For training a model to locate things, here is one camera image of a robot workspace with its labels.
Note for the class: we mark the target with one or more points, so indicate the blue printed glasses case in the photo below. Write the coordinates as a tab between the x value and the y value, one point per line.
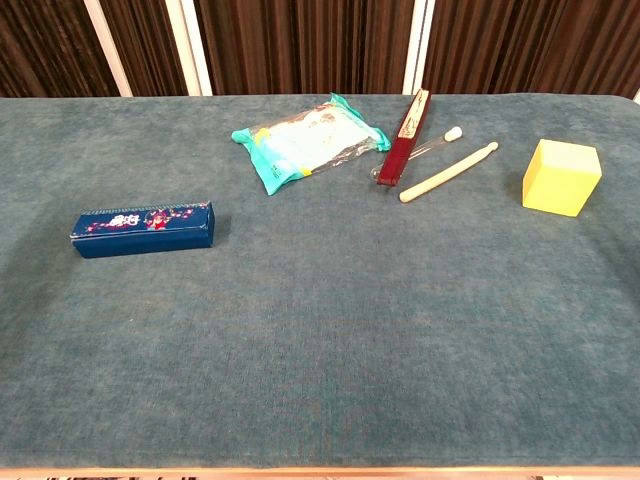
145	240

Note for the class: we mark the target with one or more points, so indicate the teal velvet tablecloth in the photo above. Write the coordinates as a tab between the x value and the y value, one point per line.
320	325

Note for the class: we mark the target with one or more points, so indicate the teal clear plastic packet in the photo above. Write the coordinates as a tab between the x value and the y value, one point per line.
300	145

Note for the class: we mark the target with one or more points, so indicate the dark red folded fan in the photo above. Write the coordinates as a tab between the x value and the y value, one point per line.
400	150

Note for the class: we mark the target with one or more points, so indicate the light wooden drumstick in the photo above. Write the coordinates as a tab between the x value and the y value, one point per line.
445	174

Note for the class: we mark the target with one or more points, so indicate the glass tube with white cap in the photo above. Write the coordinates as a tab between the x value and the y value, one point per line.
452	133

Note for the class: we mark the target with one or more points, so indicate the dark brown pleated curtain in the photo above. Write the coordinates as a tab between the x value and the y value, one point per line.
300	45

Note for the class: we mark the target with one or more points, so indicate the yellow cube block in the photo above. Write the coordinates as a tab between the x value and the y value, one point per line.
560	185

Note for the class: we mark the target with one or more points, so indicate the wide white frame post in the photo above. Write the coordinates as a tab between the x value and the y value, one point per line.
189	47

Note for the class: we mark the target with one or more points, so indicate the thin white frame post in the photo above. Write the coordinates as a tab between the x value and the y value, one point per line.
107	47

